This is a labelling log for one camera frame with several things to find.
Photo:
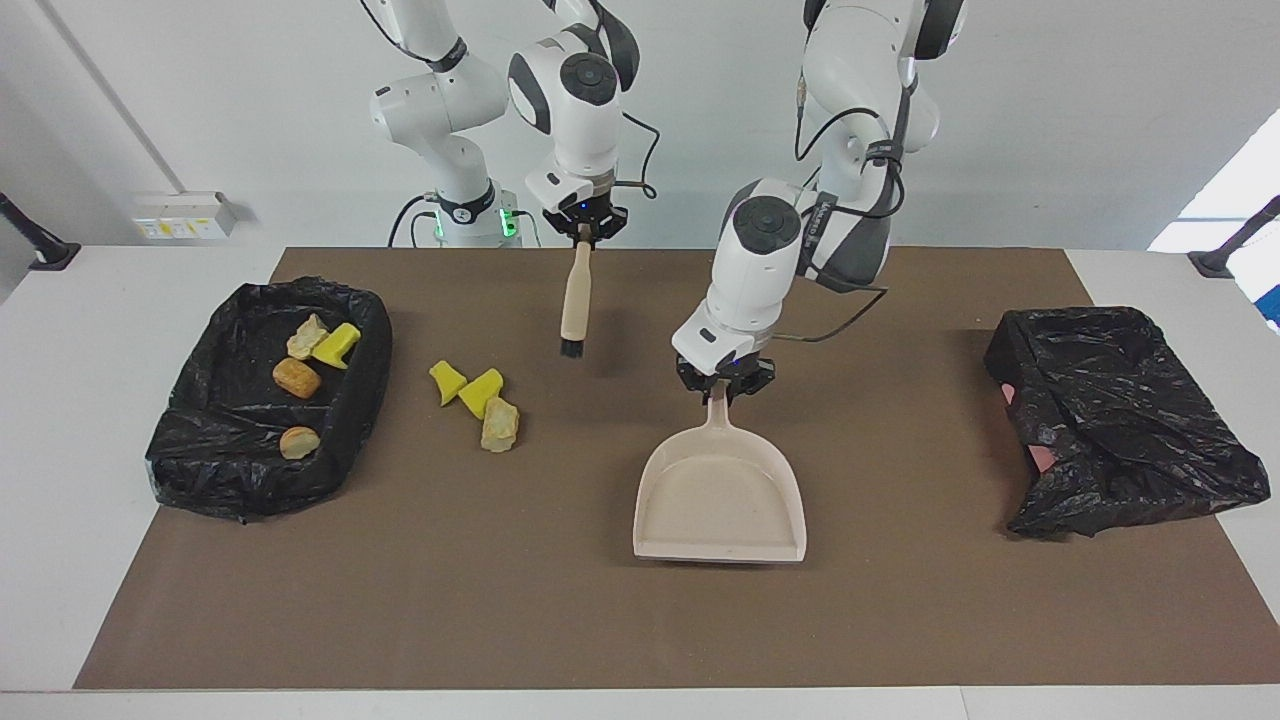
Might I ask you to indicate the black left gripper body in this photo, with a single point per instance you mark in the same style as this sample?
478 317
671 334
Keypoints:
725 375

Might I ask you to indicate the black bag-lined pink bin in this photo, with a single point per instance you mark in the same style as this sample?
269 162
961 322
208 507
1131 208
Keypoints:
1120 430

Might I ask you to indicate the yellow sponge wedge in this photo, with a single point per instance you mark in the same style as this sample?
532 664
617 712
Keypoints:
481 392
447 382

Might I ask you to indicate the blue object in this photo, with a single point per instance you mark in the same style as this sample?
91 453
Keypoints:
1272 305

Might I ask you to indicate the white wall power outlet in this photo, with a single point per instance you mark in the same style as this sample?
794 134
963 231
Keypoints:
180 215

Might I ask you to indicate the brown table mat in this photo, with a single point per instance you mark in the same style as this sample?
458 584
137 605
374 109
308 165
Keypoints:
400 600

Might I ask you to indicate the black camera stand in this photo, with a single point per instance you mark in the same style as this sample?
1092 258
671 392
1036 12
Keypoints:
55 255
1215 262

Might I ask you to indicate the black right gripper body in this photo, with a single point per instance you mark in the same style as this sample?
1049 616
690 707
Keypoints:
590 215

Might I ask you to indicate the pale crusty bread chunk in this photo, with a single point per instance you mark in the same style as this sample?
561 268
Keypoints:
499 425

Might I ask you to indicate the beige hand brush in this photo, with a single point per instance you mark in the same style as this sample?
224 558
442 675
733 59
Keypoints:
575 300

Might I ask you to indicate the brown oval bread loaf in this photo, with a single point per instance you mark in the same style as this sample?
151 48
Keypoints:
297 378

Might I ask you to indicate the beige plastic dustpan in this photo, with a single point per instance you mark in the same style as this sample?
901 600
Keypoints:
720 500

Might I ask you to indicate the small striped bread roll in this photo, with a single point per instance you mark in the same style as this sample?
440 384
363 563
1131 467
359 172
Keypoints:
299 442

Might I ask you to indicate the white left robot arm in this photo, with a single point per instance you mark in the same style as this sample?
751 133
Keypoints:
750 290

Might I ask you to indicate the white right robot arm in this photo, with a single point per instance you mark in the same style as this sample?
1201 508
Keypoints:
580 120

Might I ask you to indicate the striped croissant bread piece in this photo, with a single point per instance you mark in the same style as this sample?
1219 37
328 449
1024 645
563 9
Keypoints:
308 337

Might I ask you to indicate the notched yellow sponge piece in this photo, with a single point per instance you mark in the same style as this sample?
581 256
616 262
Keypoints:
337 345

